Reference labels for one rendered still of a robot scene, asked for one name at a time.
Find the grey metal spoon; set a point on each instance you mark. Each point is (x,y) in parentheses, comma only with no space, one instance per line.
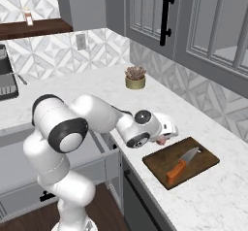
(22,79)

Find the grey open drawer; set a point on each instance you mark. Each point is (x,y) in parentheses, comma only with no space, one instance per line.
(19,173)

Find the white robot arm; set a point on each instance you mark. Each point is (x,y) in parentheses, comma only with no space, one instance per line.
(68,176)

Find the grey glass cupboard door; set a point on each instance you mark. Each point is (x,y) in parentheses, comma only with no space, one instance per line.
(219,31)
(145,11)

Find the dark wooden wall shelf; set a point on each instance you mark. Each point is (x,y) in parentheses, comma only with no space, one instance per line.
(35,29)

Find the potted succulent in brass pot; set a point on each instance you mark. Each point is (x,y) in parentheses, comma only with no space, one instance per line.
(135,79)

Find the dark wooden cutting board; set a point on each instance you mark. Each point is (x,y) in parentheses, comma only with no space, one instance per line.
(161,167)

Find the small orange-capped bottle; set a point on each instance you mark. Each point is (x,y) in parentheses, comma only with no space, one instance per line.
(28,17)

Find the dark grey dishwasher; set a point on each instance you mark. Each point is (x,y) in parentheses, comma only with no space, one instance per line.
(139,205)

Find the pink raw meat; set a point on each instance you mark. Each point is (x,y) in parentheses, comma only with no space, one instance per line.
(162,140)

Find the white wall outlet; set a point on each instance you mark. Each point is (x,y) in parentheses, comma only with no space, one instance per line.
(81,42)

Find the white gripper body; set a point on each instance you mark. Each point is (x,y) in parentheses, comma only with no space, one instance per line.
(173,128)

